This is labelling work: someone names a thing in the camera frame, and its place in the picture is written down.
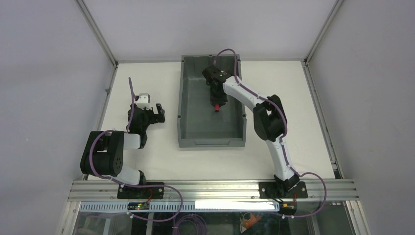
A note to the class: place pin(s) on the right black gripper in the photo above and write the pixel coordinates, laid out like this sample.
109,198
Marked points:
217,98

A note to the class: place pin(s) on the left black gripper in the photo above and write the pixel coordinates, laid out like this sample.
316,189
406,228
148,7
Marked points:
154,116

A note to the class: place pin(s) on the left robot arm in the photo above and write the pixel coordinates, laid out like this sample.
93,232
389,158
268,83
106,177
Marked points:
104,150

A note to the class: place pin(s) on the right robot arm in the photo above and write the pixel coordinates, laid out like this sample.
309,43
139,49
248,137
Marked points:
270,122

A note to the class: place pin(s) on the grey plastic bin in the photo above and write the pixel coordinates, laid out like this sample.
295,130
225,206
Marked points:
198,124

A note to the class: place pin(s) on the orange object under table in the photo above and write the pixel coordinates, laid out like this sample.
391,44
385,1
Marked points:
248,220

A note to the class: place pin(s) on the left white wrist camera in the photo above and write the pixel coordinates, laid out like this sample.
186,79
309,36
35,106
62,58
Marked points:
142,101

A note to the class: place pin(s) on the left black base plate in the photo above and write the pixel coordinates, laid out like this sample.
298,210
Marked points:
154,190

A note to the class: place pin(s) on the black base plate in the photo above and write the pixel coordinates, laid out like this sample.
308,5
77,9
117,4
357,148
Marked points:
154,190
273,190

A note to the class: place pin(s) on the white slotted cable duct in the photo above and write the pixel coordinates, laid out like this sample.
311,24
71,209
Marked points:
193,206

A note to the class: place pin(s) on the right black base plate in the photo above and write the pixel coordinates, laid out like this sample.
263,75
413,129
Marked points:
273,190

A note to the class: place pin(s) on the right aluminium frame post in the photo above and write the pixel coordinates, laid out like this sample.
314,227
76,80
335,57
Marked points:
327,23

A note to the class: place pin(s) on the aluminium frame post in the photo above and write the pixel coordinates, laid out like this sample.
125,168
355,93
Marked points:
327,23
96,31

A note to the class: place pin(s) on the left aluminium frame post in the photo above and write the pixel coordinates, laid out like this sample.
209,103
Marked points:
96,31

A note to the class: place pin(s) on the aluminium front rail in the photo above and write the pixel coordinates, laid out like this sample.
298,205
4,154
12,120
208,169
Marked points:
308,190

